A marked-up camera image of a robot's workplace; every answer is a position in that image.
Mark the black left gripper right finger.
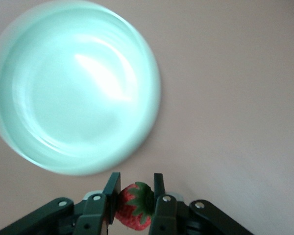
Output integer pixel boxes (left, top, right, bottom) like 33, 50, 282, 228
149, 173, 257, 235

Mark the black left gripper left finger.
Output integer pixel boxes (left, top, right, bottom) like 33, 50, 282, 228
0, 172, 121, 235

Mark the red strawberry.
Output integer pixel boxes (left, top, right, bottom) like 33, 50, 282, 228
115, 181, 155, 231

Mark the pale green round plate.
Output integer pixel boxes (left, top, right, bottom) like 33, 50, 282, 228
0, 0, 162, 177

